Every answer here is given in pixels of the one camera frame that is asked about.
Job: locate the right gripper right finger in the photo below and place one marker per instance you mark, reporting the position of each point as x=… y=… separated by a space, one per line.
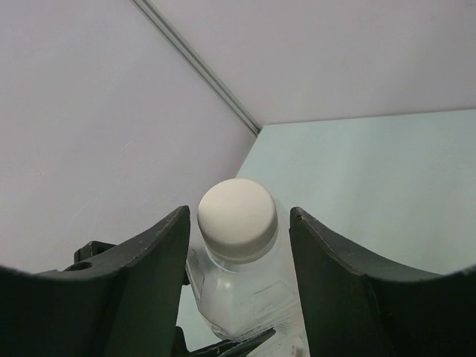
x=358 y=303

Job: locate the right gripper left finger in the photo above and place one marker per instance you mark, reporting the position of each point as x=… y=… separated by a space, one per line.
x=122 y=302

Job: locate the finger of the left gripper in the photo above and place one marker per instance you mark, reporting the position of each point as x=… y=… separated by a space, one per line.
x=226 y=348
x=88 y=251

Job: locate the large clear bottle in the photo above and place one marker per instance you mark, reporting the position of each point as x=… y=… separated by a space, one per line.
x=239 y=301

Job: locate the white bottle cap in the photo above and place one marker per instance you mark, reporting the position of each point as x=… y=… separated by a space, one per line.
x=238 y=221

